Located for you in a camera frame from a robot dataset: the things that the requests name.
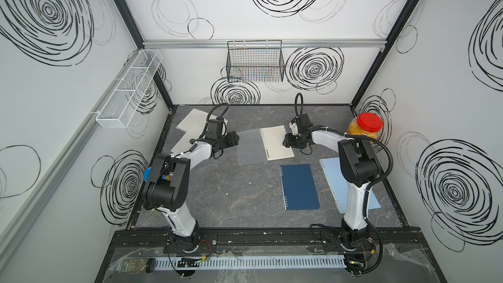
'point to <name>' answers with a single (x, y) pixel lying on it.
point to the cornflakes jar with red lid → (366, 124)
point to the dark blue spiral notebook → (298, 187)
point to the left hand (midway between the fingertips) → (234, 138)
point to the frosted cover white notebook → (262, 145)
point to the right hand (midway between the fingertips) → (287, 143)
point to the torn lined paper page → (195, 114)
